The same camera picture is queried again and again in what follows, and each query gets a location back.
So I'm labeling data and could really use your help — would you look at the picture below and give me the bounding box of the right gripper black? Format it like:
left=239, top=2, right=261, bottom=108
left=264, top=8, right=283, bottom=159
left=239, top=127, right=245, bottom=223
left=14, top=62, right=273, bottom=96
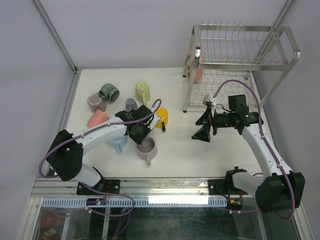
left=191, top=105, right=235, bottom=142

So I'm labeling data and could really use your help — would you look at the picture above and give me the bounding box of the lilac ribbed mug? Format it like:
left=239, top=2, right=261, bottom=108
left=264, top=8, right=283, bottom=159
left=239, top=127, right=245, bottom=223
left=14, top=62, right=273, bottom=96
left=136, top=136, right=158, bottom=166

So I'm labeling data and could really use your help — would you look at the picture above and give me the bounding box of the pink tall tumbler cup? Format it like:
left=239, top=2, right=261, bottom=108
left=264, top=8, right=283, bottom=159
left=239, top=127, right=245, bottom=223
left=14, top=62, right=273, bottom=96
left=187, top=57, right=204, bottom=85

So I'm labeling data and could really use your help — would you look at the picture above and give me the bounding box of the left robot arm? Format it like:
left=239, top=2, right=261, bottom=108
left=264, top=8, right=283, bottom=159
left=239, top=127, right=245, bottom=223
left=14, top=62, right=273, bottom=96
left=44, top=105, right=161, bottom=195

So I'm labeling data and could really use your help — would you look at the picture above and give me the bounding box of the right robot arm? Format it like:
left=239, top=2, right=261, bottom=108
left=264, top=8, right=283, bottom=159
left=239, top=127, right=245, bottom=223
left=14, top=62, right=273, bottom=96
left=191, top=94, right=305, bottom=213

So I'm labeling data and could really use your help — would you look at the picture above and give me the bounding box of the steel dish rack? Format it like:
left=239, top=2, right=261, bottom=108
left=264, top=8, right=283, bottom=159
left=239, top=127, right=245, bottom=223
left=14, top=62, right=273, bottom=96
left=182, top=23, right=301, bottom=113

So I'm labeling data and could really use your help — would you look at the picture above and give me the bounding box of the slate blue small mug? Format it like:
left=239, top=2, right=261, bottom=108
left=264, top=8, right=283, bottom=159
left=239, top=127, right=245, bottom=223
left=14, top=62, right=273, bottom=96
left=125, top=98, right=138, bottom=112

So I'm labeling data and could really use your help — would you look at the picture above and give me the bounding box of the pale yellow mug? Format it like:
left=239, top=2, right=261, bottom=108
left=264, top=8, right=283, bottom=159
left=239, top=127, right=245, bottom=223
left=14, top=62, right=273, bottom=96
left=135, top=81, right=151, bottom=105

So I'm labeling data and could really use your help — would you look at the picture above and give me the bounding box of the light blue mug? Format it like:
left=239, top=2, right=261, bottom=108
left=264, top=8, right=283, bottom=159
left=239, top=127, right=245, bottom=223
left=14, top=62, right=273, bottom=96
left=107, top=135, right=128, bottom=154

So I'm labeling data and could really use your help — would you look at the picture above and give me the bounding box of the pink tumbler cup left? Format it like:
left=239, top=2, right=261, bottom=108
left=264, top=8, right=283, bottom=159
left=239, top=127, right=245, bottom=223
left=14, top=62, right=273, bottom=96
left=86, top=109, right=110, bottom=128

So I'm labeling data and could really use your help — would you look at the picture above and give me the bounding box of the dark green glazed mug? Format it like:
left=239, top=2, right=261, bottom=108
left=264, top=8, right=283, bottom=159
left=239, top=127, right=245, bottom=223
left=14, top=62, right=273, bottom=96
left=98, top=83, right=120, bottom=103

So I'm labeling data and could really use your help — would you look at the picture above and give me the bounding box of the mauve upside-down mug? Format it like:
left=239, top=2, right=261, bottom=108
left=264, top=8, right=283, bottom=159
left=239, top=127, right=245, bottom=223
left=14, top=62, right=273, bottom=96
left=87, top=93, right=107, bottom=113

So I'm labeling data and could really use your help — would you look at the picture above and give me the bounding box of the yellow mug black handle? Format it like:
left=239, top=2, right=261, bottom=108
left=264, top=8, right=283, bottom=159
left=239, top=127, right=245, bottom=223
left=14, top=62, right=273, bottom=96
left=155, top=107, right=169, bottom=132

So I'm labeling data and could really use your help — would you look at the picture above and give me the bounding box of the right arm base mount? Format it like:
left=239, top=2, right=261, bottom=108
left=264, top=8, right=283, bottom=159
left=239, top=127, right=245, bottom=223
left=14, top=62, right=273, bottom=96
left=207, top=166, right=263, bottom=199

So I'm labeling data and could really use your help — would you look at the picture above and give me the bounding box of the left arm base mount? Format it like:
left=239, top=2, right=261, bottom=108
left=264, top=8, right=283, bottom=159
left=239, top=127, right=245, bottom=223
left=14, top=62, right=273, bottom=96
left=76, top=177, right=121, bottom=196

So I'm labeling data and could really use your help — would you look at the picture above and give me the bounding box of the aluminium mounting rail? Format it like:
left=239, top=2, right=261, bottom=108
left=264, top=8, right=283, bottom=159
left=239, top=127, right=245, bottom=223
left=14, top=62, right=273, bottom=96
left=32, top=177, right=261, bottom=201

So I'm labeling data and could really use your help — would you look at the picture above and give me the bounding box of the white slotted cable duct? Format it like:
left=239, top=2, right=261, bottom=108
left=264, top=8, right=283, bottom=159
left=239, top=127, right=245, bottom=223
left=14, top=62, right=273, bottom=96
left=42, top=195, right=227, bottom=208

